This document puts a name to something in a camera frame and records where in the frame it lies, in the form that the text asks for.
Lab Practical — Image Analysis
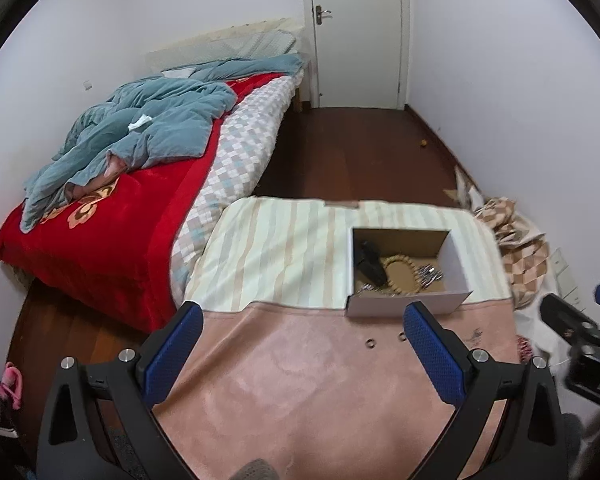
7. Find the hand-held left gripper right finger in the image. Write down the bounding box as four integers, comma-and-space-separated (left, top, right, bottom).
403, 301, 567, 480

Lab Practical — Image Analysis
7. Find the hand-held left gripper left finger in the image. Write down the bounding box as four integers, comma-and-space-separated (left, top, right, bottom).
36, 301, 204, 480

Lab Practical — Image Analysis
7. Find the white cardboard box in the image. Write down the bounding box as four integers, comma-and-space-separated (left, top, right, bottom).
346, 227, 474, 317

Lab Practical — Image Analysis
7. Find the silver jewelry pile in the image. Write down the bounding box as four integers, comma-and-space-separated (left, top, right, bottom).
414, 264, 444, 287

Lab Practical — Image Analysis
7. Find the brown checkered cloth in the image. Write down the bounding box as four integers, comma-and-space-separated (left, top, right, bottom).
444, 167, 552, 307

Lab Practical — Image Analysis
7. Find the black hair clip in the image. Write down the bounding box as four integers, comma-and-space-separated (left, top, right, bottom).
355, 240, 389, 286

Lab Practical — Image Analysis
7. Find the bed with red blanket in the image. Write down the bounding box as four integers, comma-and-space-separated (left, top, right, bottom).
0, 73, 287, 334

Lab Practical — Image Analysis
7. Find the pink suede mat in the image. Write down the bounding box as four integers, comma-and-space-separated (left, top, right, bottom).
151, 296, 522, 480

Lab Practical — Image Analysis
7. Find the grey knitted cloth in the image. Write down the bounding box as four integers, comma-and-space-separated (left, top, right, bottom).
229, 457, 283, 480

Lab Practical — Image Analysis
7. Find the striped cream cloth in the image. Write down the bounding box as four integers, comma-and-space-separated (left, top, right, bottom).
184, 197, 512, 311

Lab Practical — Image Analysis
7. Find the pink slipper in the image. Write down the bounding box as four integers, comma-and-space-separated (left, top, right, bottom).
0, 362, 24, 412

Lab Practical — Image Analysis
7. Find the checkered bed sheet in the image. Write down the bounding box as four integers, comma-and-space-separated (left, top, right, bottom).
169, 67, 307, 307

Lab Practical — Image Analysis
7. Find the blue-grey quilt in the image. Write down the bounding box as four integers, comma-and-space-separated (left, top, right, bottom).
21, 53, 305, 234

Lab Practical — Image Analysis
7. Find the cream pillow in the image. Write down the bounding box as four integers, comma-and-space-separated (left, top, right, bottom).
145, 17, 302, 73

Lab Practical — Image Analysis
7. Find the blue-grey patterned pillow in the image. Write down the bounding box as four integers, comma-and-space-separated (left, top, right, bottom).
224, 29, 299, 59

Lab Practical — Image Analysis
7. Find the white door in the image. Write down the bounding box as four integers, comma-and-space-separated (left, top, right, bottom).
307, 0, 412, 110

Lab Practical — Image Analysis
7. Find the white wall socket panel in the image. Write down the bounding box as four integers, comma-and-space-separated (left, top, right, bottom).
549, 248, 587, 312

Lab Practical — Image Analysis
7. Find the wooden bead bracelet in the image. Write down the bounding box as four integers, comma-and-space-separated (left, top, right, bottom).
379, 254, 424, 295

